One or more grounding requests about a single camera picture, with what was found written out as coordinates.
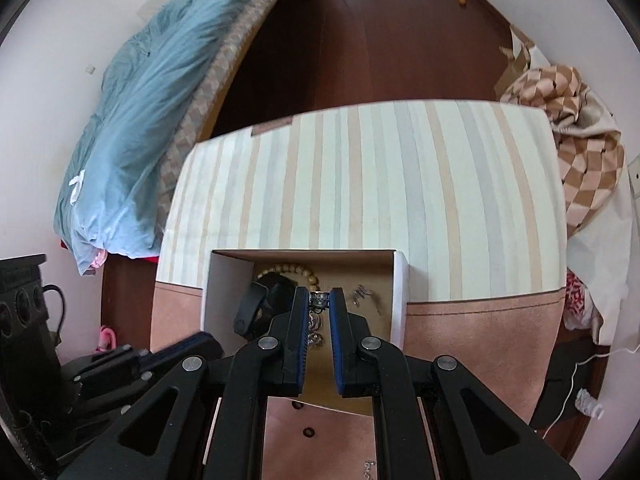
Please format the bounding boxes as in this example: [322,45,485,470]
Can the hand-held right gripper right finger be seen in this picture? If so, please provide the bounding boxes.
[327,287,583,480]

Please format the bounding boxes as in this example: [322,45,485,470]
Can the black cable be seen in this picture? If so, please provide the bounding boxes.
[42,284,67,343]

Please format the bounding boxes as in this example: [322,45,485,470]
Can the light blue blanket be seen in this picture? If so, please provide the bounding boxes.
[52,0,262,276]

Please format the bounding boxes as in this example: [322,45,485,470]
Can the silver earrings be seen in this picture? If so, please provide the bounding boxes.
[350,285,383,313]

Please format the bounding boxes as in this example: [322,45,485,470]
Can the wooden bead bracelet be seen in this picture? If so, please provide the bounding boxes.
[254,266,322,292]

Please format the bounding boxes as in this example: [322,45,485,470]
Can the white cloth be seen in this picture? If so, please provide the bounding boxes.
[564,85,638,347]

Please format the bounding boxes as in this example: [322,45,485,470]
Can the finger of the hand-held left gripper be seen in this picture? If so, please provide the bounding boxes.
[142,331,225,386]
[60,346,152,413]

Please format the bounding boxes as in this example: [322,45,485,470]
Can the red patterned white fabric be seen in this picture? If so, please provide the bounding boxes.
[564,269,598,332]

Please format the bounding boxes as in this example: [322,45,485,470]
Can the white cable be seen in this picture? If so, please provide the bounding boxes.
[541,344,640,437]

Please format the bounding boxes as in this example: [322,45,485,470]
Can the silver chain jewelry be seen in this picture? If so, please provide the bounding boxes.
[307,311,327,350]

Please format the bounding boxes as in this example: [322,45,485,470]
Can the pink plastic item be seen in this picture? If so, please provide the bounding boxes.
[96,325,119,355]

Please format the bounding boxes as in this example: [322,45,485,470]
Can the brown checkered cloth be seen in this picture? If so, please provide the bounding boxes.
[499,62,627,241]

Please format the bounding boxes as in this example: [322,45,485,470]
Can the striped pink table mat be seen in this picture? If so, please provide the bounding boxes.
[149,99,569,480]

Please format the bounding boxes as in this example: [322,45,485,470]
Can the white cardboard box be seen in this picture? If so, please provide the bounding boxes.
[200,248,411,417]

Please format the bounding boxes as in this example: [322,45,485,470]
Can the black watch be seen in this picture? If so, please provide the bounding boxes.
[232,279,297,341]

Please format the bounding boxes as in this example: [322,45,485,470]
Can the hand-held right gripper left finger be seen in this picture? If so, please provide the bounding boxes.
[57,287,311,480]

